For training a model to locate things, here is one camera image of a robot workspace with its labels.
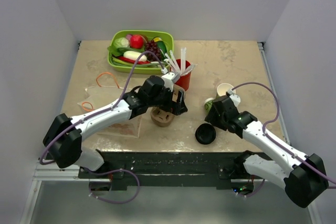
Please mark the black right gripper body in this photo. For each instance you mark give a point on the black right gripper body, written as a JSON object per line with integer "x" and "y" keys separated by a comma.
{"x": 217, "y": 120}

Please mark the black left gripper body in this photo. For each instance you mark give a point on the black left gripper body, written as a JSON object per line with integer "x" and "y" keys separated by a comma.
{"x": 163, "y": 100}

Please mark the green paper cup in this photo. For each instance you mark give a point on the green paper cup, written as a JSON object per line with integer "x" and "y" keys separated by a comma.
{"x": 223, "y": 88}
{"x": 208, "y": 104}

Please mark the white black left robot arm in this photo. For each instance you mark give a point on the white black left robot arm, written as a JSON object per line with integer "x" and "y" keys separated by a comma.
{"x": 63, "y": 141}

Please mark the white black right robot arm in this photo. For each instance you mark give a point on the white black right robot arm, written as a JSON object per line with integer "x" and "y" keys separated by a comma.
{"x": 302, "y": 177}

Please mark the cardboard cup carrier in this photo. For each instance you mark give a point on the cardboard cup carrier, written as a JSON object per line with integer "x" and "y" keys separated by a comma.
{"x": 161, "y": 118}

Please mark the red ribbed cup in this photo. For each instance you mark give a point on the red ribbed cup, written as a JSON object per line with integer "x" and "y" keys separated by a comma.
{"x": 184, "y": 80}

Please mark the black lid stack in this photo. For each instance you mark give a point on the black lid stack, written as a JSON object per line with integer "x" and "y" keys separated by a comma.
{"x": 205, "y": 134}

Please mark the white radish toy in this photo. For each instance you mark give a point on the white radish toy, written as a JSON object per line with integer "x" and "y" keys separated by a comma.
{"x": 134, "y": 55}

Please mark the red chili toy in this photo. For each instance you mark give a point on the red chili toy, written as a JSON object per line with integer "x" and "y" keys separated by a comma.
{"x": 122, "y": 58}

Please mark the dark grape bunch toy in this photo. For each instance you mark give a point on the dark grape bunch toy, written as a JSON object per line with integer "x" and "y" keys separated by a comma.
{"x": 152, "y": 47}

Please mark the green cucumber toy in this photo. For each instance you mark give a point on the green cucumber toy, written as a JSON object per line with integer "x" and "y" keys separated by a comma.
{"x": 160, "y": 44}

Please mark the red apple toy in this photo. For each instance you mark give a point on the red apple toy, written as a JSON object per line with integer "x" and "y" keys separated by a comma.
{"x": 136, "y": 41}

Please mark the green plastic bin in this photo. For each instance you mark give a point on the green plastic bin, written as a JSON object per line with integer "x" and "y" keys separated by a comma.
{"x": 152, "y": 68}

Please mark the green cabbage toy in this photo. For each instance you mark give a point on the green cabbage toy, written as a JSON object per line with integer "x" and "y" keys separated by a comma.
{"x": 121, "y": 43}

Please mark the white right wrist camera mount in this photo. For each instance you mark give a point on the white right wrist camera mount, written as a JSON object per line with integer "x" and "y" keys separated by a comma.
{"x": 234, "y": 97}

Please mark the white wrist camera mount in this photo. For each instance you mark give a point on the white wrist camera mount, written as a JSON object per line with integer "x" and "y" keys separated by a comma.
{"x": 169, "y": 78}
{"x": 234, "y": 97}

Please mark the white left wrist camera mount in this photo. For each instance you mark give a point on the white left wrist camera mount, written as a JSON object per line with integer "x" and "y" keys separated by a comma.
{"x": 169, "y": 78}

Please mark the paper bag orange handles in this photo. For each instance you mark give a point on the paper bag orange handles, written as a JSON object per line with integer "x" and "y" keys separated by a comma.
{"x": 104, "y": 113}

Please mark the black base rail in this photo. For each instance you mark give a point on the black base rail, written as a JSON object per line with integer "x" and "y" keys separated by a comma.
{"x": 195, "y": 169}

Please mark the aluminium frame rail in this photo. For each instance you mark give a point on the aluminium frame rail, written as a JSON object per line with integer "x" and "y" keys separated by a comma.
{"x": 53, "y": 173}

